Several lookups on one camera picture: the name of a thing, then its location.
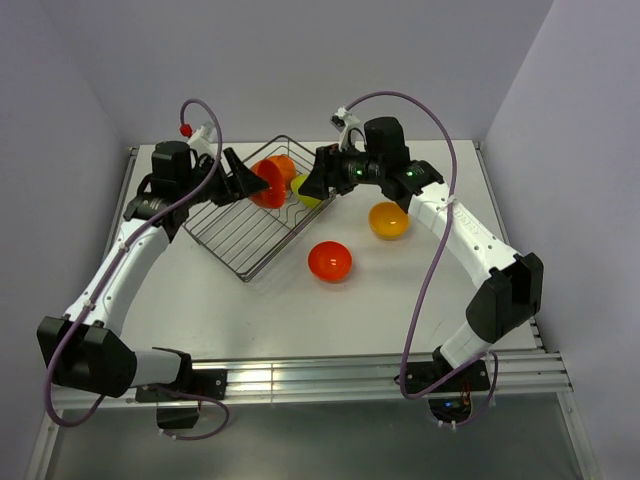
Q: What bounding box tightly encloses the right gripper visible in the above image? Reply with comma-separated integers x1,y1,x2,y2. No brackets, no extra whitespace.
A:
297,140,384,201

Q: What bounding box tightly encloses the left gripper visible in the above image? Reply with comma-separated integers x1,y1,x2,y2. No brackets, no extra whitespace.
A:
179,148,269,207

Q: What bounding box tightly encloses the lime green bowl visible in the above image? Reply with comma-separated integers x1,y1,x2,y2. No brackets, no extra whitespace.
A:
290,173,321,209

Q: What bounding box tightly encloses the red-orange bowl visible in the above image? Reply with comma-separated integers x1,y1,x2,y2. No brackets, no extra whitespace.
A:
307,241,353,283
250,159,287,209

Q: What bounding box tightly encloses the orange bowl white inside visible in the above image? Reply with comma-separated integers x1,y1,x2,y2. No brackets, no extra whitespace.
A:
269,155,297,189

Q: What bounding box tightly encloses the yellow-orange bowl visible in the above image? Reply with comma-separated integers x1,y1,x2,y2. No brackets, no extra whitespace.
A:
368,202,410,240

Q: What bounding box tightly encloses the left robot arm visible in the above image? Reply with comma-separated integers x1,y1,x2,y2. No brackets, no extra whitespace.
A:
37,141,269,399

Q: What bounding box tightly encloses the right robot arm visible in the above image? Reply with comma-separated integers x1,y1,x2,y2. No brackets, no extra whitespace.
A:
300,109,544,390

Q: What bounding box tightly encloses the wire dish rack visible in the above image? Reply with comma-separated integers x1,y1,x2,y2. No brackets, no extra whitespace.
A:
182,133,337,284

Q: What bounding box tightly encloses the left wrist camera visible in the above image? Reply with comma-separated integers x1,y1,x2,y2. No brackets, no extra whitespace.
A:
179,121,218,156

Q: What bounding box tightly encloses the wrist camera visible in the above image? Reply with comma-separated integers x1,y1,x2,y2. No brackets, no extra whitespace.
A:
179,121,218,156
330,106,361,151

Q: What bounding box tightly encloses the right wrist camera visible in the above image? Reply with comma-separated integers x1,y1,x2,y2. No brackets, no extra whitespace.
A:
330,106,361,151

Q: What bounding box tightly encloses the aluminium rail frame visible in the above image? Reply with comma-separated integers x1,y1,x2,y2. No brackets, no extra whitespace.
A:
25,145,603,479

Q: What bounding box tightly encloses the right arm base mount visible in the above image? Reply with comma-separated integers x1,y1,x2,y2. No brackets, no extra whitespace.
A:
404,359,497,430

